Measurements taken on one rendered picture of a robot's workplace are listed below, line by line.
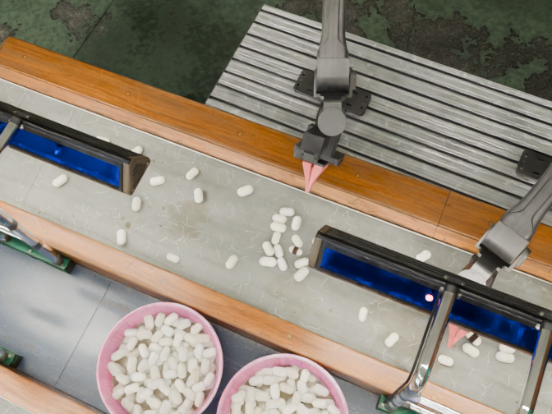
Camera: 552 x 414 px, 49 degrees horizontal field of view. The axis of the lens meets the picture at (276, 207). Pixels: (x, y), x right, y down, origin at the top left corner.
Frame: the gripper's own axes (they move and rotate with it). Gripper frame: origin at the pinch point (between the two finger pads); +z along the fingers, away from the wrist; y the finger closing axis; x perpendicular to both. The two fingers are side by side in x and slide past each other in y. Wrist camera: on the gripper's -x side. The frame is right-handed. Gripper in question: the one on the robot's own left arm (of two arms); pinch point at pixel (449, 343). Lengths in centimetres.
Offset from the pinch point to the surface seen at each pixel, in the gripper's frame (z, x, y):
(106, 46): -13, 110, -158
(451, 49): -50, 142, -25
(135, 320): 17, -13, -64
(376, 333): 3.9, -1.0, -14.5
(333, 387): 13.4, -11.2, -18.8
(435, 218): -19.5, 15.6, -11.3
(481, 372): 3.2, -0.4, 7.9
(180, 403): 26, -20, -47
